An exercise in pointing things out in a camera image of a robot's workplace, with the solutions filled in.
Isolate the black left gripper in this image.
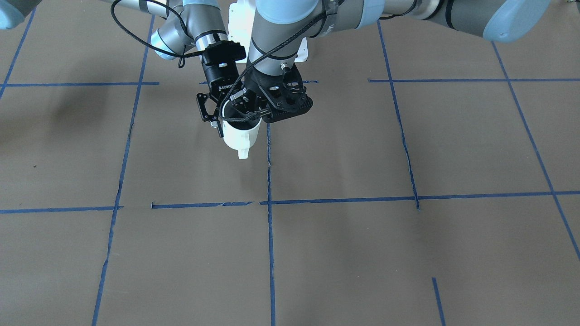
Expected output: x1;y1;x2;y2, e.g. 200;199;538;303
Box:
229;88;268;119

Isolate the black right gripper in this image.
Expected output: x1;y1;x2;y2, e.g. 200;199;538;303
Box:
196;41;247;138

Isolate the white mug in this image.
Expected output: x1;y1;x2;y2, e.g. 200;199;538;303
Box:
222;118;262;159

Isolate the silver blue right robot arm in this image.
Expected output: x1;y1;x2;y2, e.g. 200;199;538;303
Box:
110;0;245;138

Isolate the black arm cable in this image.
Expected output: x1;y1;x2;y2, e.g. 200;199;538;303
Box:
111;0;345;124

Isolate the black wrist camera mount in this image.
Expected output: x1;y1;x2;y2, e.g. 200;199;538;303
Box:
244;64;313;123

